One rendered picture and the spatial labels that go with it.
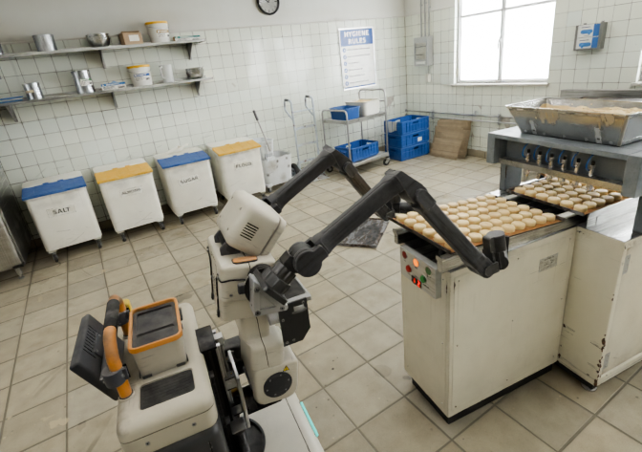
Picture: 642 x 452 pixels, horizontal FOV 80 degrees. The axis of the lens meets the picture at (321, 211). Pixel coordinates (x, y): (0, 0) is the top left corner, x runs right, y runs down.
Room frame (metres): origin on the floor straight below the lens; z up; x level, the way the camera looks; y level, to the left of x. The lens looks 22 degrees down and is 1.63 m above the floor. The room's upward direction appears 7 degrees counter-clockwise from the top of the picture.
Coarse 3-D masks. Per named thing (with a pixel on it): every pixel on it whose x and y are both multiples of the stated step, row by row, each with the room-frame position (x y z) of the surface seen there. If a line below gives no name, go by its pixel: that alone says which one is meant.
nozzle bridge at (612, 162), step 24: (504, 144) 1.95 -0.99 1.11; (528, 144) 1.83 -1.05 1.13; (552, 144) 1.63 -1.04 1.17; (576, 144) 1.56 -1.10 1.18; (600, 144) 1.52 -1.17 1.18; (504, 168) 1.98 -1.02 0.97; (528, 168) 1.77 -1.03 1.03; (552, 168) 1.67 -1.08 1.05; (600, 168) 1.51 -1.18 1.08; (624, 168) 1.42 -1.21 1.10; (624, 192) 1.34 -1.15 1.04
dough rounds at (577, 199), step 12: (552, 180) 1.85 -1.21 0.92; (528, 192) 1.72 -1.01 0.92; (540, 192) 1.73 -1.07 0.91; (552, 192) 1.69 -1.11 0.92; (564, 192) 1.69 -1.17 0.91; (576, 192) 1.65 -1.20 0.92; (588, 192) 1.64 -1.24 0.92; (600, 192) 1.63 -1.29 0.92; (612, 192) 1.60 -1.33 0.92; (564, 204) 1.55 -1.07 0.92; (576, 204) 1.52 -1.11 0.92; (588, 204) 1.50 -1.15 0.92; (600, 204) 1.52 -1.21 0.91
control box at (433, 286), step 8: (400, 248) 1.48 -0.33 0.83; (408, 248) 1.45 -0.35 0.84; (400, 256) 1.49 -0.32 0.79; (408, 256) 1.43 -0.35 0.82; (416, 256) 1.38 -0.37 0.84; (424, 256) 1.37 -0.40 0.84; (400, 264) 1.49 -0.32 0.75; (408, 264) 1.43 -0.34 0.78; (424, 264) 1.33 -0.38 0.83; (432, 264) 1.31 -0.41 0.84; (408, 272) 1.43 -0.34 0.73; (416, 272) 1.38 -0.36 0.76; (424, 272) 1.33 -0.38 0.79; (432, 272) 1.28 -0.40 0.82; (416, 280) 1.38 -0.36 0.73; (432, 280) 1.29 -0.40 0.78; (440, 280) 1.28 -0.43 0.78; (424, 288) 1.33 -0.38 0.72; (432, 288) 1.29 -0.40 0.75; (440, 288) 1.28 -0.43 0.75; (432, 296) 1.29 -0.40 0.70; (440, 296) 1.28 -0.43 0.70
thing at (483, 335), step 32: (512, 256) 1.34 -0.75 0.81; (544, 256) 1.41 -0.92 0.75; (416, 288) 1.44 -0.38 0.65; (448, 288) 1.24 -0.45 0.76; (480, 288) 1.29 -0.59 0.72; (512, 288) 1.35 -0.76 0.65; (544, 288) 1.42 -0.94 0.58; (416, 320) 1.44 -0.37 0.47; (448, 320) 1.24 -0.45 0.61; (480, 320) 1.29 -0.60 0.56; (512, 320) 1.35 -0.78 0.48; (544, 320) 1.43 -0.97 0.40; (416, 352) 1.45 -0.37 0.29; (448, 352) 1.24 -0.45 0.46; (480, 352) 1.29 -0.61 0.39; (512, 352) 1.36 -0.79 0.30; (544, 352) 1.44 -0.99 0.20; (416, 384) 1.50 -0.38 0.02; (448, 384) 1.24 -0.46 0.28; (480, 384) 1.30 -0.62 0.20; (512, 384) 1.41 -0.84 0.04; (448, 416) 1.24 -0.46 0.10
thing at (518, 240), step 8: (568, 216) 1.47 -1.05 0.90; (576, 216) 1.49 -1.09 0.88; (584, 216) 1.51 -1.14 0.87; (560, 224) 1.45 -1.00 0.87; (568, 224) 1.47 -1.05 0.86; (576, 224) 1.49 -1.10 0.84; (528, 232) 1.39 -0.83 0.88; (536, 232) 1.40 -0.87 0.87; (544, 232) 1.42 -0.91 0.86; (552, 232) 1.44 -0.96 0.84; (512, 240) 1.36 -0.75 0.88; (520, 240) 1.37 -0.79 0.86; (528, 240) 1.39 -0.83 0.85; (480, 248) 1.30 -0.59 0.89; (440, 256) 1.26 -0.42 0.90; (448, 256) 1.25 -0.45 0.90; (456, 256) 1.25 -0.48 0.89; (440, 264) 1.24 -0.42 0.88; (448, 264) 1.24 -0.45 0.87; (456, 264) 1.26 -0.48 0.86; (440, 272) 1.24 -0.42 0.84
